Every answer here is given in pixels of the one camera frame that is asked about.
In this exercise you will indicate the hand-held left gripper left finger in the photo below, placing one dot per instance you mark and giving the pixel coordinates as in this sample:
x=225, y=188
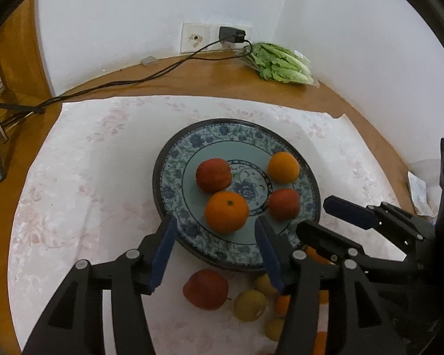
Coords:
x=163, y=255

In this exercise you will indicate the small grey block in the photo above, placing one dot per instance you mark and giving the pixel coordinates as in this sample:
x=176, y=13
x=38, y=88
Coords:
x=149, y=60

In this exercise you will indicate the wooden door frame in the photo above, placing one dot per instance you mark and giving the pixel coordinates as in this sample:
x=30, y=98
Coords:
x=18, y=63

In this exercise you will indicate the white paper packet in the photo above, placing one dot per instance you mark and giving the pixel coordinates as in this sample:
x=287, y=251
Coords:
x=418, y=192

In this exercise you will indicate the red apple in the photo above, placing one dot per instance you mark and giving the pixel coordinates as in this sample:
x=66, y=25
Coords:
x=284, y=204
x=205, y=289
x=213, y=175

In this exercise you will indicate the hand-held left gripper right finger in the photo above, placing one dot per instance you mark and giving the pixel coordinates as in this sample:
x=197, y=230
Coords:
x=269, y=255

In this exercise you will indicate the bagged green lettuce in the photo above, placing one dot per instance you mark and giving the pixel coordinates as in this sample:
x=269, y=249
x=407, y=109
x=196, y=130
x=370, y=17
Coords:
x=281, y=63

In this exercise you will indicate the blue floral ceramic plate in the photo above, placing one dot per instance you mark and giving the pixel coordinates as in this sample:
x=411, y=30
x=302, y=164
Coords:
x=207, y=140

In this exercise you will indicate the black power adapter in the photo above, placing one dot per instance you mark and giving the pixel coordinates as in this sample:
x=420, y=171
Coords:
x=231, y=34

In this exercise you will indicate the white floral tablecloth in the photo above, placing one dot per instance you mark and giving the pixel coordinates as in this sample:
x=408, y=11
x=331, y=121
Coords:
x=96, y=192

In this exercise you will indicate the damaged white wall socket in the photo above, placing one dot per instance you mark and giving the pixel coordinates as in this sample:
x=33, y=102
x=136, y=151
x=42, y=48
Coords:
x=196, y=39

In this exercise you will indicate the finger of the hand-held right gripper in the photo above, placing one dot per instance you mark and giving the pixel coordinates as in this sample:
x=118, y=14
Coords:
x=318, y=235
x=347, y=210

